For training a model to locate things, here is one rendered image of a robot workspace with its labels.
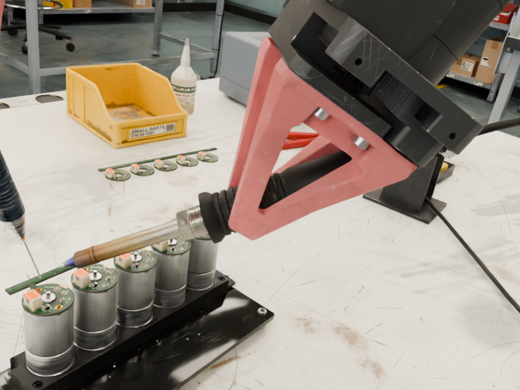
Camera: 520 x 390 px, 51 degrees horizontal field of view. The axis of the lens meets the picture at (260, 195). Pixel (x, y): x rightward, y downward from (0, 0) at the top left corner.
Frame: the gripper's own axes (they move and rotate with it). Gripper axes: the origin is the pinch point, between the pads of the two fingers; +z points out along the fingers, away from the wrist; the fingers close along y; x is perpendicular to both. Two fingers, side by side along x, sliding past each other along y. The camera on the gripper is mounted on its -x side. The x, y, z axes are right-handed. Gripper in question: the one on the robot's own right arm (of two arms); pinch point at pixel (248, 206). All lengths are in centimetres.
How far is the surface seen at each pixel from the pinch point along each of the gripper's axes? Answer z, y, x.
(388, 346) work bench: 5.5, -5.1, 16.8
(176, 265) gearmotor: 8.0, -5.8, 1.1
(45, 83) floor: 114, -292, -27
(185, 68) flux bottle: 7.2, -49.0, 0.7
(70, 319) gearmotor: 10.5, -0.6, -3.6
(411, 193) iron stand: -0.5, -25.7, 23.6
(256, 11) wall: 32, -605, 105
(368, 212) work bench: 3.4, -24.6, 20.7
